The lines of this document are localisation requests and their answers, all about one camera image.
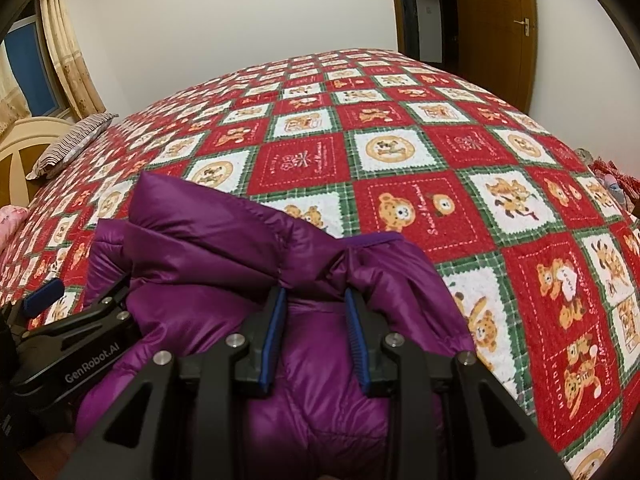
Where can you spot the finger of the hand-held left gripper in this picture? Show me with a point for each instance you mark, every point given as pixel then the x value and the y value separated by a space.
pixel 45 295
pixel 112 300

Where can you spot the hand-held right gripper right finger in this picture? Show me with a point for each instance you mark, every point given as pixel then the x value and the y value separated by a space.
pixel 361 350

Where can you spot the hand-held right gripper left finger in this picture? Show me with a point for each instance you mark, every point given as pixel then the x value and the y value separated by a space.
pixel 267 350

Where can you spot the purple puffer jacket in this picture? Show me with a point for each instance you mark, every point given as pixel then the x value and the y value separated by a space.
pixel 210 260

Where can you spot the pile of clothes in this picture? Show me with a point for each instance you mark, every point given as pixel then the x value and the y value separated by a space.
pixel 612 180

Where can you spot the pink pillow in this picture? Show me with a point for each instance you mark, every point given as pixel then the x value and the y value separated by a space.
pixel 12 225

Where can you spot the cream wooden headboard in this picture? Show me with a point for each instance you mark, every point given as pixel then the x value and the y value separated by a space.
pixel 30 160

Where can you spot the striped pillow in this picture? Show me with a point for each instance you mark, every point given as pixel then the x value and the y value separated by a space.
pixel 75 145

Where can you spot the red checked printed quilt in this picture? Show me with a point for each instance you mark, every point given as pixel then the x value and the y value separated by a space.
pixel 400 160

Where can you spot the window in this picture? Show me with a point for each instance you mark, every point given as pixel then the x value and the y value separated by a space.
pixel 35 70

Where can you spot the wooden door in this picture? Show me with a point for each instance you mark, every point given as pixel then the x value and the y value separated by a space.
pixel 495 50

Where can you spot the wooden door frame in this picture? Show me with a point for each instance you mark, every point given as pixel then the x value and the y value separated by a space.
pixel 402 10

